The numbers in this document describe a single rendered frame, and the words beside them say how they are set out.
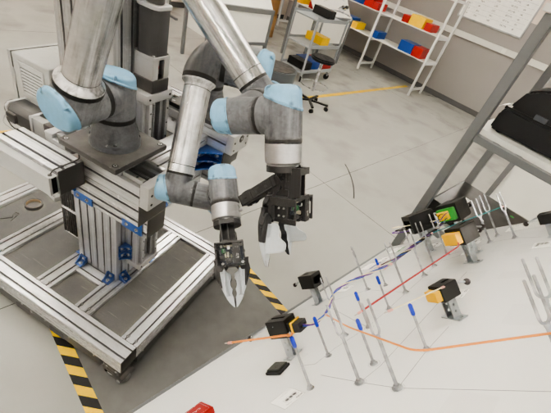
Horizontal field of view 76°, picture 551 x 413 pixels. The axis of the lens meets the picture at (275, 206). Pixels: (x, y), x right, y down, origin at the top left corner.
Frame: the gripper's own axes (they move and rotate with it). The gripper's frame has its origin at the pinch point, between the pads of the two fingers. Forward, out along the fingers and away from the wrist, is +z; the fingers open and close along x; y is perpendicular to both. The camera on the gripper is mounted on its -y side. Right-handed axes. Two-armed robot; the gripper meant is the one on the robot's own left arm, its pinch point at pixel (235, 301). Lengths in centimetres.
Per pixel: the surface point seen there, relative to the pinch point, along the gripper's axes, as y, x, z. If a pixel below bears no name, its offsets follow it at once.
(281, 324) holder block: 9.0, 9.8, 6.6
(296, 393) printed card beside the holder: 20.5, 9.6, 18.3
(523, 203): -196, 262, -61
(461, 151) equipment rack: -21, 87, -43
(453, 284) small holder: 23.1, 42.8, 3.8
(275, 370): 10.2, 7.1, 15.5
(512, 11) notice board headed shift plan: -361, 526, -448
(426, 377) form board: 32.9, 28.5, 16.7
